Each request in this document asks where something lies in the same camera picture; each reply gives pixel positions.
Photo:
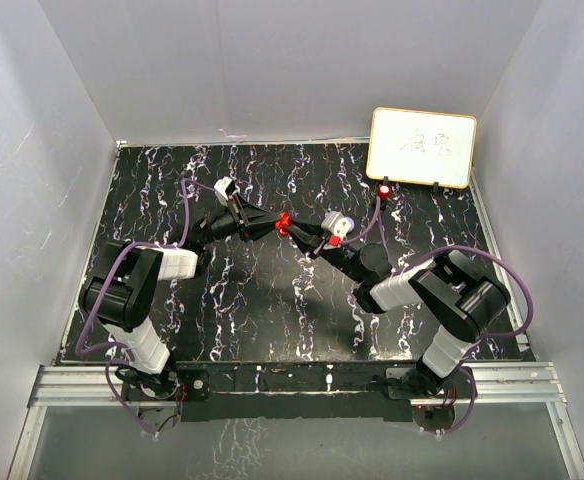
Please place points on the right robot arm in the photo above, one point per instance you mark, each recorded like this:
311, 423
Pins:
461, 295

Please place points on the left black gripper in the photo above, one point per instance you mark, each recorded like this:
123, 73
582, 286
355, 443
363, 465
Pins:
262, 222

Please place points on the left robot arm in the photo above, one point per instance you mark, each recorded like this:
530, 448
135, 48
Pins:
119, 291

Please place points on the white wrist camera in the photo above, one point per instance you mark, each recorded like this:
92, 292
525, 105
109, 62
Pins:
224, 189
336, 227

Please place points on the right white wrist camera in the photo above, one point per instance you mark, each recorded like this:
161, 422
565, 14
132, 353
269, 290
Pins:
336, 227

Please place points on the white board with frame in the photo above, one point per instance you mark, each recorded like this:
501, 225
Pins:
420, 147

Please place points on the aluminium frame rail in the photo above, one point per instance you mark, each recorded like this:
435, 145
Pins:
496, 383

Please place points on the red emergency stop button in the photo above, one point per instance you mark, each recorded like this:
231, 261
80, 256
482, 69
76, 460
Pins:
384, 192

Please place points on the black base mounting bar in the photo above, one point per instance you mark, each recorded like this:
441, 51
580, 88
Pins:
290, 390

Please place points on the red round disc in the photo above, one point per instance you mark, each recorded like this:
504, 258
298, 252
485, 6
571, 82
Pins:
282, 224

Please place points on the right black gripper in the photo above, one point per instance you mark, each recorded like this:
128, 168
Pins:
307, 243

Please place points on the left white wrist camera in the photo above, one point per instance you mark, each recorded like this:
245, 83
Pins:
224, 189

